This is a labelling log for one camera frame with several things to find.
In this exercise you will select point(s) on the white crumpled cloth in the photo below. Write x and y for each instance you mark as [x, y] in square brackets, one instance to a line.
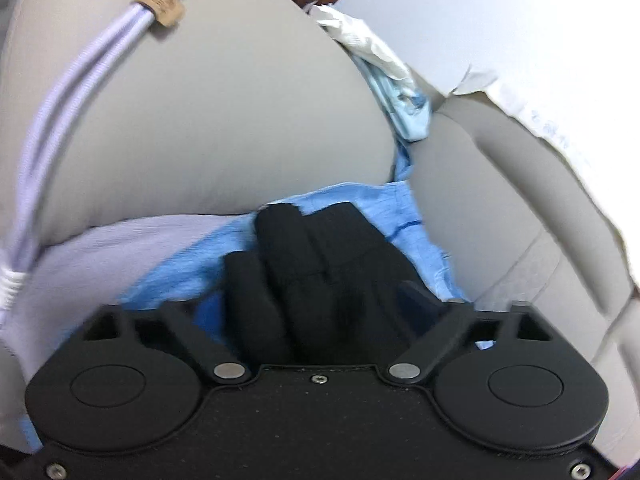
[367, 42]

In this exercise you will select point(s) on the black pants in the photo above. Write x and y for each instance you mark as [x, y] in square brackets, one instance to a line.
[325, 290]

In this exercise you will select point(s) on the blue checked bedsheet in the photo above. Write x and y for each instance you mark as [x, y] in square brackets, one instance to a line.
[360, 200]

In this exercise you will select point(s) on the light blue crumpled cloth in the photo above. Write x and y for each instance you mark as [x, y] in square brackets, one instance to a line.
[402, 105]

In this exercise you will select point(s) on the grey leather sofa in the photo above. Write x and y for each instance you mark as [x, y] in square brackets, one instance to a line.
[200, 110]

